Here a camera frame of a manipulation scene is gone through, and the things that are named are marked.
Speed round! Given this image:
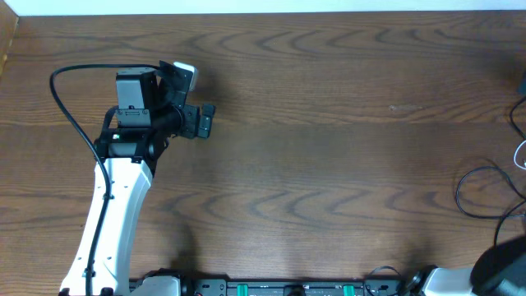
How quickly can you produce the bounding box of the white usb cable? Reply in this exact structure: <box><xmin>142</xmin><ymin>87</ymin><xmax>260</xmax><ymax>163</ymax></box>
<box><xmin>513</xmin><ymin>139</ymin><xmax>526</xmax><ymax>170</ymax></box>

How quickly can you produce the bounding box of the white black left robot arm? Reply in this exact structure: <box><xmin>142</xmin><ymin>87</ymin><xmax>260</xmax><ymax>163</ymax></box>
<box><xmin>59</xmin><ymin>62</ymin><xmax>215</xmax><ymax>295</ymax></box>

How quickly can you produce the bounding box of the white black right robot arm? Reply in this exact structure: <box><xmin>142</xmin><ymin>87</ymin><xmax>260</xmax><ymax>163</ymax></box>
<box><xmin>401</xmin><ymin>236</ymin><xmax>525</xmax><ymax>296</ymax></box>

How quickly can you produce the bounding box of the brown cardboard side panel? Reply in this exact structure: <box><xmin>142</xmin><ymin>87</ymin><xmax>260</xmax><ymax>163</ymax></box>
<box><xmin>0</xmin><ymin>0</ymin><xmax>19</xmax><ymax>74</ymax></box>

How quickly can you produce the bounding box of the black left camera cable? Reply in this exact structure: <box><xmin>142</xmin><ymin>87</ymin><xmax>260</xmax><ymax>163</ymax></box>
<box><xmin>48</xmin><ymin>63</ymin><xmax>161</xmax><ymax>296</ymax></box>

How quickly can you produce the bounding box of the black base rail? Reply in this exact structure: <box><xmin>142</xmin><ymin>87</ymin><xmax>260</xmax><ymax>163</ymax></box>
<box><xmin>129</xmin><ymin>267</ymin><xmax>412</xmax><ymax>296</ymax></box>

